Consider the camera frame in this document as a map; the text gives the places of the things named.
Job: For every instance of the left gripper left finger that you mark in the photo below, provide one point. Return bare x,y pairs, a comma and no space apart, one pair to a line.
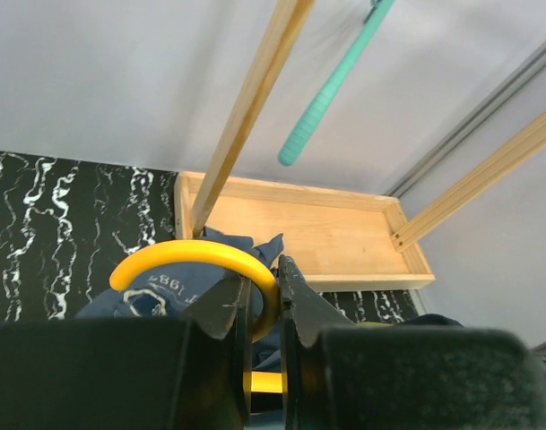
189,371

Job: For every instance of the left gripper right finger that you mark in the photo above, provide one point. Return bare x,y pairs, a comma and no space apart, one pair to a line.
337,374

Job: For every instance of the navy blue tank top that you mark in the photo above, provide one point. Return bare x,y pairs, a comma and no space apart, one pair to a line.
167,290

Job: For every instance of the orange hanger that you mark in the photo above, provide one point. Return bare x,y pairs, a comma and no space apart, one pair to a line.
208,252

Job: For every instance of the teal wire hanger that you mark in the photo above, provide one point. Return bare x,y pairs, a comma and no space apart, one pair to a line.
311,118

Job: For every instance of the olive green plastic basket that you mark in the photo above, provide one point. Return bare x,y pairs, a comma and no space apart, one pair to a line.
372,325

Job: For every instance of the wooden clothes rack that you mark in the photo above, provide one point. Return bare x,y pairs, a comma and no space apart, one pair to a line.
342,241

